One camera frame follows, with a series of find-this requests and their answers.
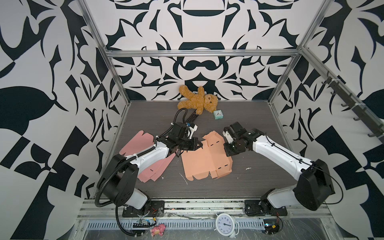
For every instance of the salmon cardboard box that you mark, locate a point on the salmon cardboard box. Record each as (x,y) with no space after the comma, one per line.
(210,160)

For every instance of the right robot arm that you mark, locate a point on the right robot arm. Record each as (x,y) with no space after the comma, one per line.
(314,182)

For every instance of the left circuit board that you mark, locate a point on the left circuit board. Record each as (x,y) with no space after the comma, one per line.
(145,223)

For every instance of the white round analog clock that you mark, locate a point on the white round analog clock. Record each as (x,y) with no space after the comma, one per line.
(227,226)

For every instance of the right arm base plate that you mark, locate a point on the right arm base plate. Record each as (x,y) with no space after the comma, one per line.
(257,208)

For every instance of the black remote control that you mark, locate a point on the black remote control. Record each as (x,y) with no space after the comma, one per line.
(192,118)

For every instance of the small teal alarm clock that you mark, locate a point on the small teal alarm clock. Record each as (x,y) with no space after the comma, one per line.
(218,114)

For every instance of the circuit board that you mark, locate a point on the circuit board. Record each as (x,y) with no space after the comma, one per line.
(145,223)
(272,226)

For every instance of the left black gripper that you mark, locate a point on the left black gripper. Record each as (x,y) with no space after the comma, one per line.
(193,146)

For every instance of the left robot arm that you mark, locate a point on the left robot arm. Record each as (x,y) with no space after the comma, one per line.
(117,184)

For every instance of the right circuit board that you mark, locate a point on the right circuit board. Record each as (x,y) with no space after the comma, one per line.
(272,226)

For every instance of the small pink toy figure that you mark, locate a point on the small pink toy figure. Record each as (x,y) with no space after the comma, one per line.
(158,230)

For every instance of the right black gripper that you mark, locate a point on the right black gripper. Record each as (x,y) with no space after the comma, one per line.
(228,151)

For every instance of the pink flat cardboard box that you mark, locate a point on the pink flat cardboard box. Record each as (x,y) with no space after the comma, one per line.
(152,164)

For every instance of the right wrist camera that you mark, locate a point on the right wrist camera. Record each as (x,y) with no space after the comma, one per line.
(228,136)

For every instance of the wall hook rack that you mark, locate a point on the wall hook rack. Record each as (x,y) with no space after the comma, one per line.
(351,101)

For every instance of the brown teddy bear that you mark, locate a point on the brown teddy bear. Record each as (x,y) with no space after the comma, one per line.
(199,101)

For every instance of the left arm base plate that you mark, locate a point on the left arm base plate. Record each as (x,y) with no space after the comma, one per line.
(149,209)

